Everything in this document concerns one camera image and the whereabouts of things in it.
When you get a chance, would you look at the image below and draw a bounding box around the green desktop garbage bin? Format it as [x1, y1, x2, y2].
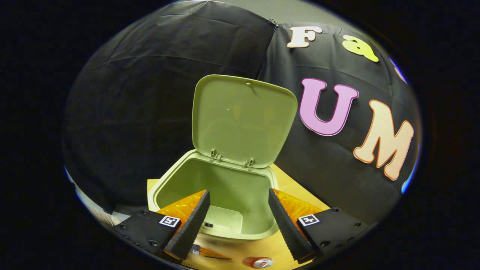
[147, 74, 299, 242]

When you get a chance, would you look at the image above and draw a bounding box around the black backdrop cloth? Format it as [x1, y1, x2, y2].
[62, 0, 423, 227]

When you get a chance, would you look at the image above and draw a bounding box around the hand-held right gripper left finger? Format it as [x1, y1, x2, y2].
[112, 189, 212, 262]

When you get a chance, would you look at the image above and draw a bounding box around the orange pop can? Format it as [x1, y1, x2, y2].
[241, 256, 275, 269]

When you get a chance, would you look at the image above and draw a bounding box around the wooden desktop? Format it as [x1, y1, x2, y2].
[146, 163, 339, 270]

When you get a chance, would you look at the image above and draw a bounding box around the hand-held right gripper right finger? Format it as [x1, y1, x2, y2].
[268, 188, 378, 263]

